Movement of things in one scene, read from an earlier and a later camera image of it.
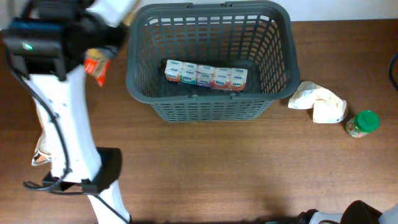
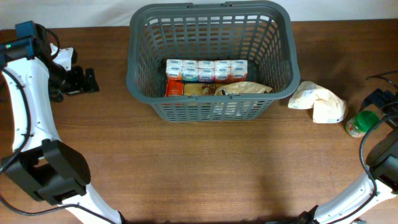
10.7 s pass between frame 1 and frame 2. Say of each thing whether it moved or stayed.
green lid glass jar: stayed
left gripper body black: moved
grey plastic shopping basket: stayed
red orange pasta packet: moved
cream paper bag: stayed
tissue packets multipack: moved
